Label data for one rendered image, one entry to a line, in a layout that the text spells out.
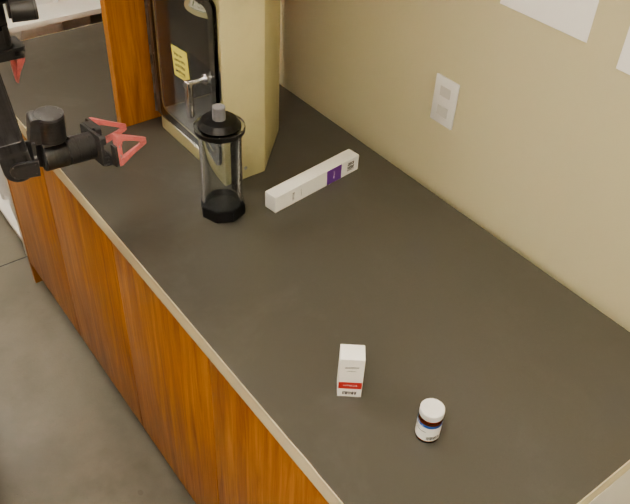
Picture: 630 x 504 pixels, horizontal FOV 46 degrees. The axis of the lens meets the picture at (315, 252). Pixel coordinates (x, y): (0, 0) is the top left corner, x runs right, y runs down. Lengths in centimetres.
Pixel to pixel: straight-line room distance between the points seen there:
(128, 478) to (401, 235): 118
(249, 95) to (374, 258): 46
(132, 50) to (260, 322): 83
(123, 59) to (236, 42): 42
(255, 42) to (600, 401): 100
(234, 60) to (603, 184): 80
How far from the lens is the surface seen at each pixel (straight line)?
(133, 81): 202
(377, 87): 194
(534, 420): 139
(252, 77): 171
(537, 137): 161
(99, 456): 247
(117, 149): 158
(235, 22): 163
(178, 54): 180
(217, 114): 158
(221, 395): 158
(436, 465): 129
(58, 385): 267
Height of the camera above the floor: 199
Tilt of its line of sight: 40 degrees down
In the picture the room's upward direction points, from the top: 3 degrees clockwise
